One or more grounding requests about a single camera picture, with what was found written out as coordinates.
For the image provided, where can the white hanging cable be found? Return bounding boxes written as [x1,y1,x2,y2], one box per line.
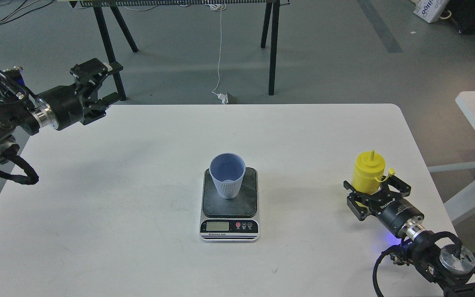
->
[211,4,224,96]

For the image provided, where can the blue ribbed plastic cup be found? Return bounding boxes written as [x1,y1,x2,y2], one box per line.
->
[209,153,246,200]

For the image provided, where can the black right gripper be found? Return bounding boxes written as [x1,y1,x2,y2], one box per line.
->
[343,176,425,239]

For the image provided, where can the white power adapter on floor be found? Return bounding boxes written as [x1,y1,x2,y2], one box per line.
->
[216,92,239,105]

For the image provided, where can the white cardboard box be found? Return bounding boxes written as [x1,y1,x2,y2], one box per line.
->
[411,0,452,23]

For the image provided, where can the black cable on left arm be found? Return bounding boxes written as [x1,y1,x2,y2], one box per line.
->
[0,144,40,185]

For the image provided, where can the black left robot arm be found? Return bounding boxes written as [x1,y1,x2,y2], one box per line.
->
[0,58,123,185]

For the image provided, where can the digital kitchen scale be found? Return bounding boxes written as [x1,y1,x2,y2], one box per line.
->
[199,167,260,243]

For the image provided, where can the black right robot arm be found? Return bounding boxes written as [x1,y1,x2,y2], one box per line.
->
[343,176,475,297]

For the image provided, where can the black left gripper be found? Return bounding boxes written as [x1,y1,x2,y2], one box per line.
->
[36,58,124,130]

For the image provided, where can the black trestle table background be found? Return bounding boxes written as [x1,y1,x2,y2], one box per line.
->
[56,0,292,101]

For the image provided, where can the yellow squeeze bottle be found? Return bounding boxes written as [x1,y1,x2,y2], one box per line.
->
[351,150,395,194]

